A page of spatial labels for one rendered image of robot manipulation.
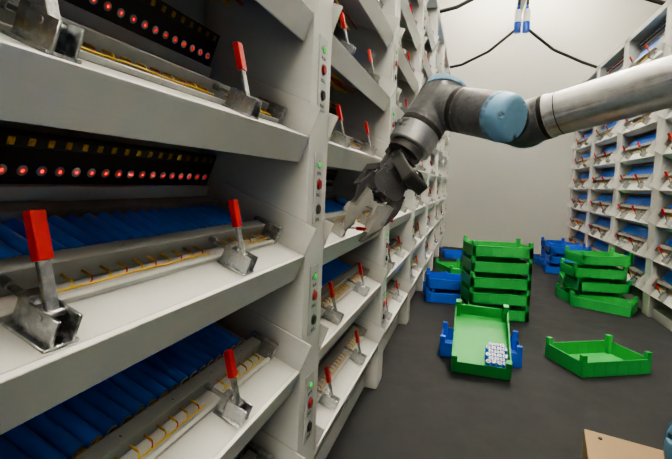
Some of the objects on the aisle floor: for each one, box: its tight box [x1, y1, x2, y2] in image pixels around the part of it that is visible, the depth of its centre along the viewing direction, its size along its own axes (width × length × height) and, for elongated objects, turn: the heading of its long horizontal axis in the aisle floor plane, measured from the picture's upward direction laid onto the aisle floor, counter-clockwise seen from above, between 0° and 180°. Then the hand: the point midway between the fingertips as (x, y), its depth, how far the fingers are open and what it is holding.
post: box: [327, 0, 401, 389], centre depth 145 cm, size 20×9×177 cm
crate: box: [545, 334, 652, 378], centre depth 171 cm, size 30×20×8 cm
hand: (357, 230), depth 84 cm, fingers open, 3 cm apart
